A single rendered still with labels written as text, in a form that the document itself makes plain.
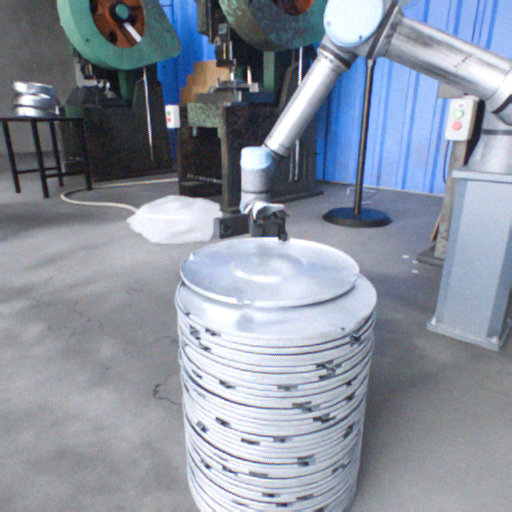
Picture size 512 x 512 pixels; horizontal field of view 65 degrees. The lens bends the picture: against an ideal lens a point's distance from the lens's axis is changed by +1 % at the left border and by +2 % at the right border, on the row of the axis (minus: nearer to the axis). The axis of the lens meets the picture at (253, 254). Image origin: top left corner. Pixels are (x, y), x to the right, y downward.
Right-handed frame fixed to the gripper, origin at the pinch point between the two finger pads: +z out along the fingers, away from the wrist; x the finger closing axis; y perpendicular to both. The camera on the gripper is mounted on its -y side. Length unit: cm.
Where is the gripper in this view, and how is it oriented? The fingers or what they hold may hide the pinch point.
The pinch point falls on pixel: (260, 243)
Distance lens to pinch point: 78.1
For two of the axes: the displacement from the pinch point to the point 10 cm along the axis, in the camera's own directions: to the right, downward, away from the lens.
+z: 0.9, 3.3, -9.4
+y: 10.0, -0.3, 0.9
